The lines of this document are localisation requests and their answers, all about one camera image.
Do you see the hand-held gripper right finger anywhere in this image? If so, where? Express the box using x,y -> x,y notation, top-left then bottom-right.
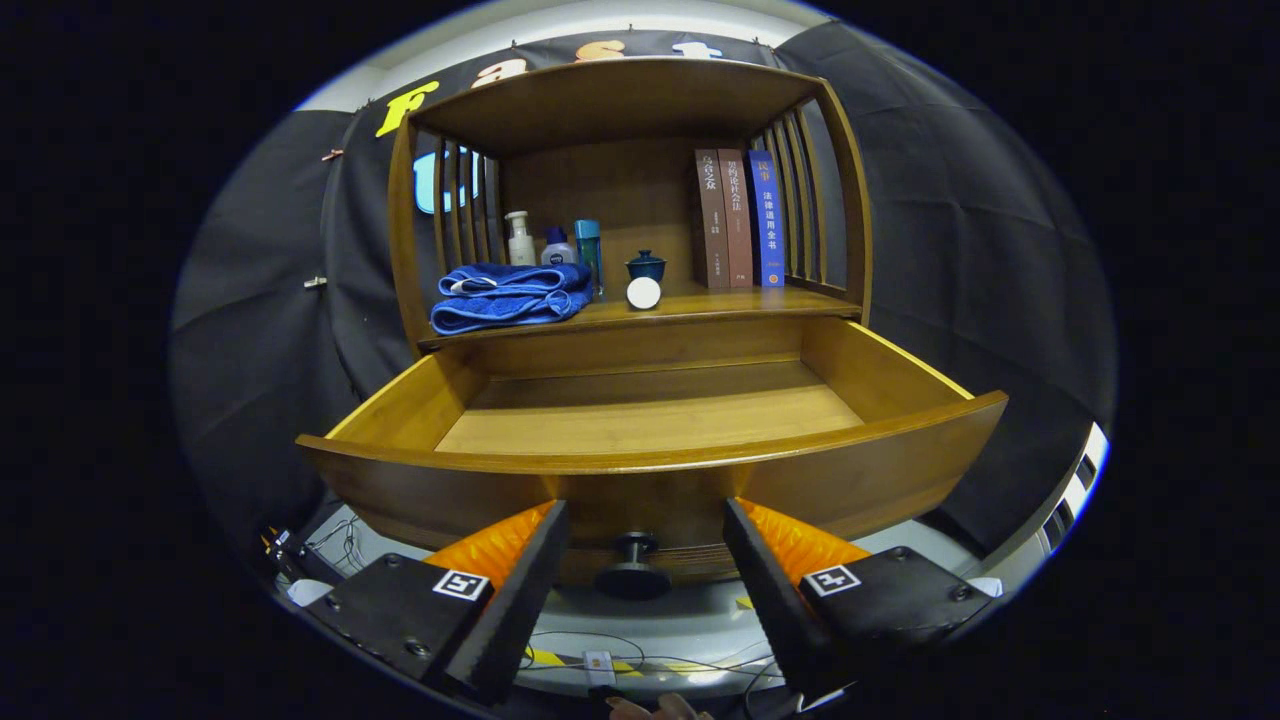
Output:
721,497 -> 996,701

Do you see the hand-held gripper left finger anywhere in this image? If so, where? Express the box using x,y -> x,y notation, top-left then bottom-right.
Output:
305,500 -> 570,704

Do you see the wooden drawer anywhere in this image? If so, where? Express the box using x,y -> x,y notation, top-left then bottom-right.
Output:
296,318 -> 1009,601

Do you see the wooden cabinet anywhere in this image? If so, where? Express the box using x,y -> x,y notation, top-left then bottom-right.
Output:
388,57 -> 874,381

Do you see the yellow black floor tape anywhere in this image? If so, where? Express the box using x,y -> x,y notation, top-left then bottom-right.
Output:
525,648 -> 721,676

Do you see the blue folded towel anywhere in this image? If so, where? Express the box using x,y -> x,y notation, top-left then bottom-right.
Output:
430,262 -> 594,336

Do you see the white pump bottle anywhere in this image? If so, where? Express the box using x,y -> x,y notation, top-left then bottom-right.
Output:
504,211 -> 537,267

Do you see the teal clear bottle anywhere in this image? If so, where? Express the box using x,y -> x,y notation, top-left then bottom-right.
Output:
574,220 -> 605,298

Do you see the blue book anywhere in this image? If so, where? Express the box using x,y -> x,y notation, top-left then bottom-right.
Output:
747,150 -> 787,289

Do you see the reddish brown book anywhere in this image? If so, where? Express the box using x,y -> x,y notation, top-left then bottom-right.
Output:
718,149 -> 755,289

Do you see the dark brown book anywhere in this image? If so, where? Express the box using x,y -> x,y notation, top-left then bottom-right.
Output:
694,149 -> 731,290

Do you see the black backdrop cloth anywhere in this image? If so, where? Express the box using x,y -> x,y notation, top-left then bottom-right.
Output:
168,20 -> 1116,561

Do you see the black floor cable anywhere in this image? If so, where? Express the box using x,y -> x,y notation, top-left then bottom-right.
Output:
520,628 -> 791,701

